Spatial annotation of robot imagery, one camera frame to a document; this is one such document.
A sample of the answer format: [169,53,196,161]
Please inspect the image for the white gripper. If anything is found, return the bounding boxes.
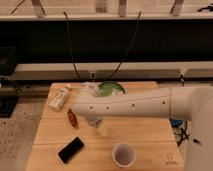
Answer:
[89,120,108,137]

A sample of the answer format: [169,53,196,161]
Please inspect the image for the black rectangular eraser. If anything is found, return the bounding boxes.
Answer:
[58,137,84,163]

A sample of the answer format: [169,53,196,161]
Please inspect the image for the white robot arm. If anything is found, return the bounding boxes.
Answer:
[71,85,213,171]

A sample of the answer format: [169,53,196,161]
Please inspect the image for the green bowl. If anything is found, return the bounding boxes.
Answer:
[98,81,125,96]

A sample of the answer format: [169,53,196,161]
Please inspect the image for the wooden table top board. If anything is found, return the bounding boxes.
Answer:
[25,81,185,171]

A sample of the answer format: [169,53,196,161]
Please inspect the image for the black box at left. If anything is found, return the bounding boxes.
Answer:
[0,47,18,76]

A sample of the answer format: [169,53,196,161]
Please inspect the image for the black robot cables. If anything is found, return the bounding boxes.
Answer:
[171,118,191,148]

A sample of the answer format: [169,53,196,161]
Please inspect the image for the black cable right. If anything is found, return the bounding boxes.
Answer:
[107,10,142,81]

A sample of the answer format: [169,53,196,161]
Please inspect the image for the black cable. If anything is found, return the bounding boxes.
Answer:
[62,11,82,81]
[107,10,142,81]

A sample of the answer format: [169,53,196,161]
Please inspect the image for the black cable left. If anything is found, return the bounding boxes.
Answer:
[62,11,82,81]

